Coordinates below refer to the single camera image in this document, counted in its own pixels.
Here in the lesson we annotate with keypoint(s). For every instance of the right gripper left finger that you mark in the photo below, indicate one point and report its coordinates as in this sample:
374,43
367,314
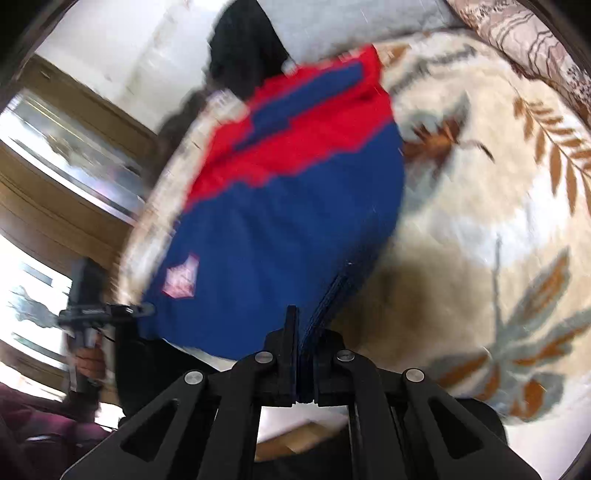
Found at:
202,426

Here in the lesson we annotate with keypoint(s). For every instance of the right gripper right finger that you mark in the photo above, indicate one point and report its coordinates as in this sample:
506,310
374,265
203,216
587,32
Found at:
401,425

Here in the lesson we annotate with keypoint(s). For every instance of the red and blue knit sweater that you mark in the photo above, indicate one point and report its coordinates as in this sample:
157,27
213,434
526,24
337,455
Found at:
292,207

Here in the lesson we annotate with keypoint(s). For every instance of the person's left hand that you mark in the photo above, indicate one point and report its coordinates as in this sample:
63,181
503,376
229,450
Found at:
90,360

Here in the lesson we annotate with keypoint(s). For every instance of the wooden framed window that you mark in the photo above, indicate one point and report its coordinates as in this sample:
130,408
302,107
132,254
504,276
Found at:
72,170

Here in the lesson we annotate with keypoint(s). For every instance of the leaf-pattern fleece blanket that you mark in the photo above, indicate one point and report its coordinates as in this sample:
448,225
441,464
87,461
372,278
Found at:
486,280

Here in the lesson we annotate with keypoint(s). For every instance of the dark brown fleece blanket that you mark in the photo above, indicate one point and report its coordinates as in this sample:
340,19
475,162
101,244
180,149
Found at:
175,126

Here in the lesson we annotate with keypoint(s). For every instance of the black garment pile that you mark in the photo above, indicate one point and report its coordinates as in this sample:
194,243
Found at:
244,50

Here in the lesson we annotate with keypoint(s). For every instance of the grey quilted pillow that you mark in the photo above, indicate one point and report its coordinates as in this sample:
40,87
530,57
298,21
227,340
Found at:
312,30

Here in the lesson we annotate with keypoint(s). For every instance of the beige patterned pillow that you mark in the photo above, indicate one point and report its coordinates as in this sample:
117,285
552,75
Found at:
521,34

